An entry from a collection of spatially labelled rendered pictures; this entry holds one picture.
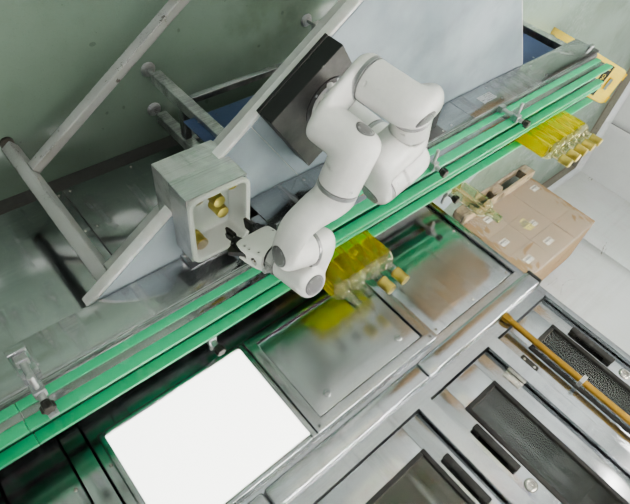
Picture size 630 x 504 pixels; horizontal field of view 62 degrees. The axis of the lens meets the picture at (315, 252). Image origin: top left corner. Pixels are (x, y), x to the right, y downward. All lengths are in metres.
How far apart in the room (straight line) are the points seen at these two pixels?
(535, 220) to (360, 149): 4.84
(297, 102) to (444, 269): 0.84
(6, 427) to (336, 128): 0.93
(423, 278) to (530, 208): 4.07
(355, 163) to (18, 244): 1.26
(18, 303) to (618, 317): 5.71
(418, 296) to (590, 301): 4.72
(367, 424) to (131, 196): 1.12
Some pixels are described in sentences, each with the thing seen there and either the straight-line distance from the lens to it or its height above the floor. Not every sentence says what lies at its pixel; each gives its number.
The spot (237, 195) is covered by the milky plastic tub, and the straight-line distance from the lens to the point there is 1.37.
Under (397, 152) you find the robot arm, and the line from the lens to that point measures 1.11.
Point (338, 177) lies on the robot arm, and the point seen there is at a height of 1.14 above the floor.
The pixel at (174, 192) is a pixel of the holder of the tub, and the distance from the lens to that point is 1.28.
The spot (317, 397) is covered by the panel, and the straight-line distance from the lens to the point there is 1.47.
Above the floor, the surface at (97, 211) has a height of 0.26.
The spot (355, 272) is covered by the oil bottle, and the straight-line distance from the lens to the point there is 1.52.
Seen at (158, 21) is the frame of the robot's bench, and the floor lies 0.19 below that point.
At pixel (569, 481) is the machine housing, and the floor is 1.82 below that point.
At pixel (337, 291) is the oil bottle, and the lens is 1.48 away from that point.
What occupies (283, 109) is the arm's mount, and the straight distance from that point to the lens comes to 1.29.
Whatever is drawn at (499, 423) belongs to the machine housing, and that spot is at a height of 1.60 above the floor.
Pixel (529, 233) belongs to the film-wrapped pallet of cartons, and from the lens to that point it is 5.53.
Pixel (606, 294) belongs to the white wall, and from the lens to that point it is 6.55.
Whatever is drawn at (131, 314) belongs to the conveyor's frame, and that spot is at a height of 0.84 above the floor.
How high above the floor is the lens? 1.61
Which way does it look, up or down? 26 degrees down
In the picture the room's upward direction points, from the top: 134 degrees clockwise
